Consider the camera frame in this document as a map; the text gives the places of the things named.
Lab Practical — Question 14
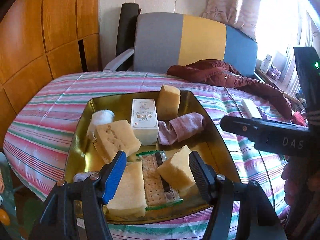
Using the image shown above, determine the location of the yellow sponge block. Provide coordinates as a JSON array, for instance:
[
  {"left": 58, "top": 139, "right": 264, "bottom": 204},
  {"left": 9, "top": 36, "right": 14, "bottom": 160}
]
[
  {"left": 106, "top": 161, "right": 147, "bottom": 218},
  {"left": 157, "top": 145, "right": 195, "bottom": 191},
  {"left": 156, "top": 85, "right": 181, "bottom": 121}
]

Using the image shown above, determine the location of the yellow sponge block holed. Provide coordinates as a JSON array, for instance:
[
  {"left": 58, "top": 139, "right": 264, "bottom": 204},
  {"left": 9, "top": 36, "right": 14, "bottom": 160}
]
[{"left": 94, "top": 120, "right": 142, "bottom": 163}]

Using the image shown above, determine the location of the cracker packet green edge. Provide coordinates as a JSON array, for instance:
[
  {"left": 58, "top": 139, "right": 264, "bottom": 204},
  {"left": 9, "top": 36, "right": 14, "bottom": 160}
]
[{"left": 136, "top": 150, "right": 183, "bottom": 211}]

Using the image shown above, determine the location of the pink sock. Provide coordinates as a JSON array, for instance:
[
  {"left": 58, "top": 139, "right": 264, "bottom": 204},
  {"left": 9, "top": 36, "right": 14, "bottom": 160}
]
[{"left": 158, "top": 112, "right": 206, "bottom": 146}]

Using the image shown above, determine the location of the purple snack packet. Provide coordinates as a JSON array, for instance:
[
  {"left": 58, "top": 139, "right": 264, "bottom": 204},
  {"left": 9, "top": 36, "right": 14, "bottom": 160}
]
[{"left": 257, "top": 107, "right": 267, "bottom": 120}]

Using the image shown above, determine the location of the red blanket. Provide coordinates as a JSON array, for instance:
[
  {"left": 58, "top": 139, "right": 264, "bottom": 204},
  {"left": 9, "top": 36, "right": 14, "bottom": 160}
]
[{"left": 290, "top": 112, "right": 306, "bottom": 127}]

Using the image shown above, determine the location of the yellow sponge block front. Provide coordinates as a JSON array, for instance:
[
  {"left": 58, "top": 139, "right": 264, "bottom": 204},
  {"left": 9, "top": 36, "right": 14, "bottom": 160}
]
[{"left": 106, "top": 161, "right": 147, "bottom": 218}]

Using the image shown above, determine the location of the purple tissue box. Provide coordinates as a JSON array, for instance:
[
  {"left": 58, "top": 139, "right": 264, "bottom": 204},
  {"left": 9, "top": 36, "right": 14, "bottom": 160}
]
[{"left": 266, "top": 66, "right": 281, "bottom": 81}]

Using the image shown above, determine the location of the striped bed sheet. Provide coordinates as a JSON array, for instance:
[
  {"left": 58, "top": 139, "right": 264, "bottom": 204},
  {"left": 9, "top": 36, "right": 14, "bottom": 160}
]
[{"left": 4, "top": 72, "right": 290, "bottom": 239}]

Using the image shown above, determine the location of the maroon puffer jacket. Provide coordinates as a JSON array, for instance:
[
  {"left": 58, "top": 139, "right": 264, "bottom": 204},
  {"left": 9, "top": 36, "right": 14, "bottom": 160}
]
[{"left": 167, "top": 59, "right": 292, "bottom": 119}]

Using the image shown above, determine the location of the white rolled sock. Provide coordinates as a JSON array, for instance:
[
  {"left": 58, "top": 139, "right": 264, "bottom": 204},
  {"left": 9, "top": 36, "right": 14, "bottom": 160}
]
[{"left": 87, "top": 109, "right": 114, "bottom": 141}]

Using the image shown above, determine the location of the gold metal tray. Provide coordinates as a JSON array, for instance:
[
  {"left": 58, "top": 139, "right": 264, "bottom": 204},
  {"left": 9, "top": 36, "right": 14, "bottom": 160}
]
[{"left": 63, "top": 90, "right": 241, "bottom": 225}]

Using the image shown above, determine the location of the white carton box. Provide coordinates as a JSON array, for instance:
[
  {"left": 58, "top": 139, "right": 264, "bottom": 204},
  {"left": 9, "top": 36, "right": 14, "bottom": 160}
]
[{"left": 131, "top": 99, "right": 159, "bottom": 146}]

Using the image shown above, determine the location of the grey yellow blue chair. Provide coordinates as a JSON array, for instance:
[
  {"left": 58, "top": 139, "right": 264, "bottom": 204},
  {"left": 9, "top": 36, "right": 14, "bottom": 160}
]
[{"left": 104, "top": 12, "right": 258, "bottom": 76}]

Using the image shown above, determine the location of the wooden wardrobe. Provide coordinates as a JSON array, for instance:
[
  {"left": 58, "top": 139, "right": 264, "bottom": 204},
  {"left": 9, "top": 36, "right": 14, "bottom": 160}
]
[{"left": 1, "top": 0, "right": 102, "bottom": 136}]

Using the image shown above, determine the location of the black rolled mat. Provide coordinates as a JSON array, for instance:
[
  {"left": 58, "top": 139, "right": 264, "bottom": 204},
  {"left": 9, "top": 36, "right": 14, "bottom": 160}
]
[{"left": 116, "top": 3, "right": 140, "bottom": 56}]

